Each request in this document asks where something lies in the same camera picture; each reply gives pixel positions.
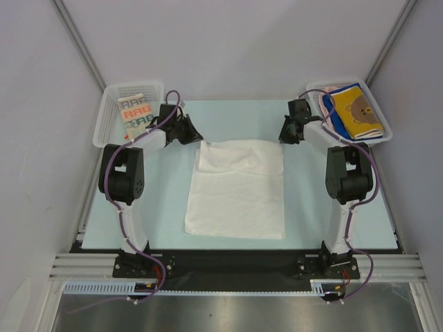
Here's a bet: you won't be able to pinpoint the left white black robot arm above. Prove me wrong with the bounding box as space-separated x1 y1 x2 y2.
98 102 203 278

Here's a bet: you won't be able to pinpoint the left white plastic basket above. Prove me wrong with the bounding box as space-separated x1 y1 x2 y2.
93 80 165 148

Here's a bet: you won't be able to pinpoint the yellow brown bear towel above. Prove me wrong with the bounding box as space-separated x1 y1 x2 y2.
329 84 384 140

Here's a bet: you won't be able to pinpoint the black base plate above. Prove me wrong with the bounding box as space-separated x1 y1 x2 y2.
119 250 360 291

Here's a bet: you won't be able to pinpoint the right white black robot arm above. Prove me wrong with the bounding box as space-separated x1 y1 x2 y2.
279 99 379 278

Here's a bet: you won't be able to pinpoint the printed letters towel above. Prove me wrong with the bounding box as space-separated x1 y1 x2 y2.
118 93 154 140

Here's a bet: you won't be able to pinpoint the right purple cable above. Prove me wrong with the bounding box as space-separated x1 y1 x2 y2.
299 89 381 305

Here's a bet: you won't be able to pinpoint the white slotted cable duct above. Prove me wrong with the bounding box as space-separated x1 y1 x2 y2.
63 279 342 297

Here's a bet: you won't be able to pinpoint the right white plastic basket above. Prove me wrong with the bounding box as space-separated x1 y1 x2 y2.
306 78 394 149

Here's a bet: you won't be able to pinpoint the white towel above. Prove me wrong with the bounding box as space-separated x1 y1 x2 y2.
185 139 285 239

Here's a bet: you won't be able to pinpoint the white plastic basket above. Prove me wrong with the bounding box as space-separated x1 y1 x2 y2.
306 78 394 149
93 80 165 148

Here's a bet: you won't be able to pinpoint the right aluminium corner post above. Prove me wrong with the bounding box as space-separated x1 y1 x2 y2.
365 0 419 86

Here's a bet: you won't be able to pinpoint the left aluminium corner post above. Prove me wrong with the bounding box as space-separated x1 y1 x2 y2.
49 0 107 93

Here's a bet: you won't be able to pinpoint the blue towel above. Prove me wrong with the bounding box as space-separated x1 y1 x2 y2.
321 93 384 141

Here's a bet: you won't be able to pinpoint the pink towel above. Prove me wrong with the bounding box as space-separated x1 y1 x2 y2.
318 93 343 135

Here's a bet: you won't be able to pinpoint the aluminium corner post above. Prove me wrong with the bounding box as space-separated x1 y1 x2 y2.
365 0 419 86
49 0 107 93

